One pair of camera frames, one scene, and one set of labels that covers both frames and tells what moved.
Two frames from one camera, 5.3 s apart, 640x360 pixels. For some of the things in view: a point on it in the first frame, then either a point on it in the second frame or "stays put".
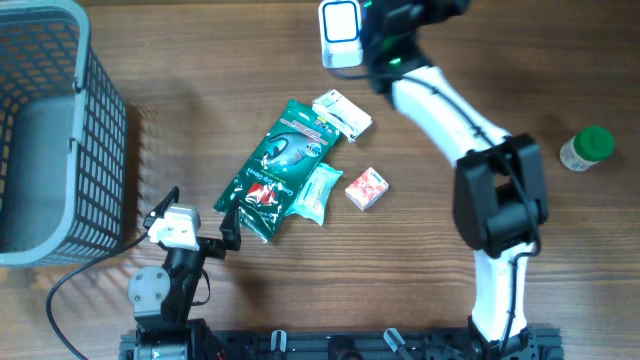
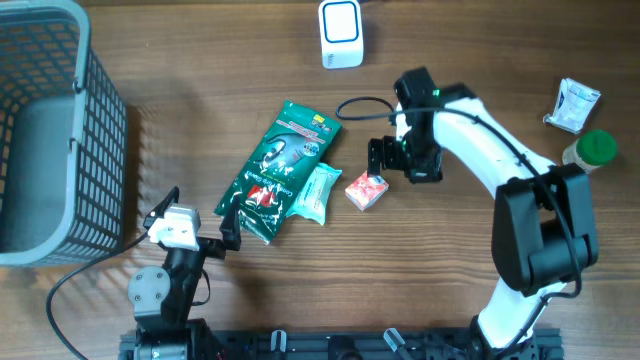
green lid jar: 591,145 stays put
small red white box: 366,189 stays put
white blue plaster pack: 343,113 to 574,106
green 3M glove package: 297,143 stays put
